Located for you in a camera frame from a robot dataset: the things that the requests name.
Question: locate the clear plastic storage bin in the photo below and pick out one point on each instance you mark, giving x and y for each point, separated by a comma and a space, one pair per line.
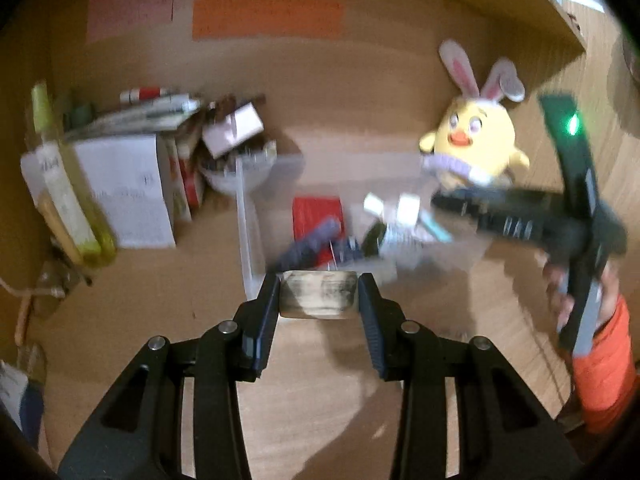
367, 213

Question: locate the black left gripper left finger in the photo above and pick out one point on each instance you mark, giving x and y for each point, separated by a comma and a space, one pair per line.
260, 317

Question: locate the white paper box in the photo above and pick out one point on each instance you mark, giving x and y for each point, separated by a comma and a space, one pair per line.
129, 179

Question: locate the stack of booklets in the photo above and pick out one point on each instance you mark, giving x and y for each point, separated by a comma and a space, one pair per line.
159, 115

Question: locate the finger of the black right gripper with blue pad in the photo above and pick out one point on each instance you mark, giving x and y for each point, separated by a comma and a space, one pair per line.
477, 204

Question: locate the right hand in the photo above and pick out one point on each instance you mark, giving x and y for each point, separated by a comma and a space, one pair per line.
561, 304

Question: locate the small white tube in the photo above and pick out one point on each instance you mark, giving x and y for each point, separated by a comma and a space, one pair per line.
408, 210

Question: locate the beige tape roll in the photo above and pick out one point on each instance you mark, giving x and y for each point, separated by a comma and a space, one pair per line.
322, 295

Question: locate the pink paper note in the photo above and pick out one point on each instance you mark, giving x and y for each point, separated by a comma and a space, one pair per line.
112, 18

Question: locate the teal small tube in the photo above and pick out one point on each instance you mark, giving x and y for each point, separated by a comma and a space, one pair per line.
434, 228

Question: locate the small white pink box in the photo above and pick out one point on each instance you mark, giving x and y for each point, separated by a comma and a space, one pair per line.
241, 125

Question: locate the red patterned box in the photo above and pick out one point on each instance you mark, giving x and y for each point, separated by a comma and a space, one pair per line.
182, 149

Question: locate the yellow-green lotion bottle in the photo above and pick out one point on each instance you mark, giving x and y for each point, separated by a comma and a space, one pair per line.
87, 238

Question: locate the orange paper note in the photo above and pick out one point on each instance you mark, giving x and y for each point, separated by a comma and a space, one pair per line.
314, 19

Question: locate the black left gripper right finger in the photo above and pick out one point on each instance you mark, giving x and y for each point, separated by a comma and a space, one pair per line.
380, 319

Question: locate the orange sleeve forearm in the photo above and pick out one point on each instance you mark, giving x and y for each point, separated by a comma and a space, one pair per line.
606, 380

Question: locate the red flat packet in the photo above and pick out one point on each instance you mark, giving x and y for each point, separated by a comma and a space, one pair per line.
308, 212

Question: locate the red white marker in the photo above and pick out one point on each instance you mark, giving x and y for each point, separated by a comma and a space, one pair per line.
141, 94

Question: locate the white bowl of trinkets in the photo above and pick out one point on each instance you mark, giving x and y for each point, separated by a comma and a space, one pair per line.
235, 169

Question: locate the dark bottle white label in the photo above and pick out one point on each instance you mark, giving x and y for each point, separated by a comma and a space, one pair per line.
370, 245

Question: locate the yellow chick plush toy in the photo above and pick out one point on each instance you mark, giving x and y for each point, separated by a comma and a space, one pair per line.
474, 143

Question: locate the wooden stick with string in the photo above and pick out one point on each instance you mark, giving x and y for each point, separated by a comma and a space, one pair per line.
26, 297

